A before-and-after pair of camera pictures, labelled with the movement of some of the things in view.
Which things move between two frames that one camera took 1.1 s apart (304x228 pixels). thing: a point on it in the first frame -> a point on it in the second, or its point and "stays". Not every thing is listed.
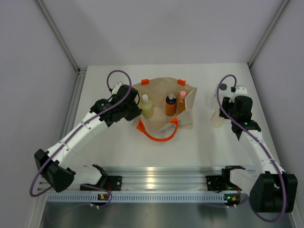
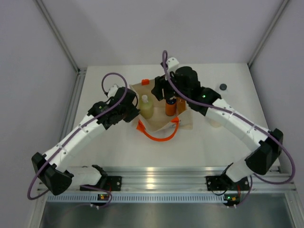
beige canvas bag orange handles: (161, 127) stays
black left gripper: (137, 111) stays
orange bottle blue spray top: (170, 104) stays
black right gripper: (225, 103) -> (161, 83)
